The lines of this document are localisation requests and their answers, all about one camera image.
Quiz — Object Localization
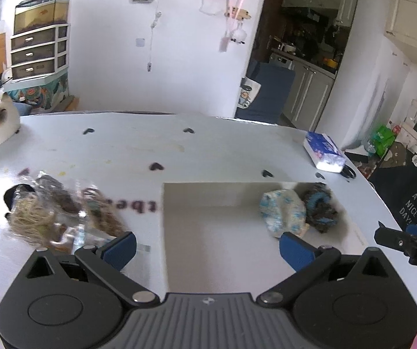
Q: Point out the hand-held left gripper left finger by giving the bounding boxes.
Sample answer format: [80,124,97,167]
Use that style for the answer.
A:
[20,231,160,308]

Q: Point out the grey kitchen wall cabinets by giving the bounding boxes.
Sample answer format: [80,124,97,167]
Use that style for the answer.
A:
[283,0,360,28]

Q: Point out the printed tote bag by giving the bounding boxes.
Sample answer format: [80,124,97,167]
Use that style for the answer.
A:
[237,76,262,110]

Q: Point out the glass terrarium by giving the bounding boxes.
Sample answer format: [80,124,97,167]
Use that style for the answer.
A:
[14,0,71,35]

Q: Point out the pink hanging strings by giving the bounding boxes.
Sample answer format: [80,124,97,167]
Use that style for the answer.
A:
[220,0,253,54]

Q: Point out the blue chair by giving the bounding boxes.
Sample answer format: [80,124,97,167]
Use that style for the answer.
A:
[235,62,296,124]

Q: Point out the navy triangle print mat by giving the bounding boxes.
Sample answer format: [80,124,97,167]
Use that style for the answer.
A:
[12,102,35,115]

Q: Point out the bagged light brown cords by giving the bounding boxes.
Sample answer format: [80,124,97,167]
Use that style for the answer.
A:
[78,185,151,254]

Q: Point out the green packet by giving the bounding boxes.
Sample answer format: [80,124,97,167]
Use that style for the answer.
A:
[372,125,397,155]

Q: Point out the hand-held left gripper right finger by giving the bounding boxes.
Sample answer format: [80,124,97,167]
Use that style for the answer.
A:
[257,232,397,308]

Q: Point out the grey kitchen base cabinets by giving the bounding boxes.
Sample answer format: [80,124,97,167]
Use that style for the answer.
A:
[280,58,337,132]

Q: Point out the dark blue knitted scrunchie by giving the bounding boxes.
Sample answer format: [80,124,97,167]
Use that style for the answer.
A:
[300,182,340,234]

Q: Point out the teal floral fabric box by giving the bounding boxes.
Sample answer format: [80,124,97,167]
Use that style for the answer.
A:
[3,71,69,112]

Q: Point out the white plastic drawer unit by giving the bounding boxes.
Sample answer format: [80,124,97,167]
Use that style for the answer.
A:
[10,24,71,81]

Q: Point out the light blue floral scrunchie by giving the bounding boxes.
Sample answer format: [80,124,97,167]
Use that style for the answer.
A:
[259,189,310,239]

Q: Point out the bagged dark brown cords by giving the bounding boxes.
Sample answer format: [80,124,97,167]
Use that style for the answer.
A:
[34,172,83,219]

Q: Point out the beige cord bundle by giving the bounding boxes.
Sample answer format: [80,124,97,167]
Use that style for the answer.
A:
[7,193,59,243]

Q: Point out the blue tissue pack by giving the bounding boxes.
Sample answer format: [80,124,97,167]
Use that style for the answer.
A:
[303,131,347,174]

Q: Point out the hanging white cord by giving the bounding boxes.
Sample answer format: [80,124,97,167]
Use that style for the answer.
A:
[146,11,162,73]

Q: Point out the black letter board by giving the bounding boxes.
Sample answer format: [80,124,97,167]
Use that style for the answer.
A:
[368,142,417,234]

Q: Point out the white box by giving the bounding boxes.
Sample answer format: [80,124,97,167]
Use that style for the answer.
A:
[162,181,374,297]

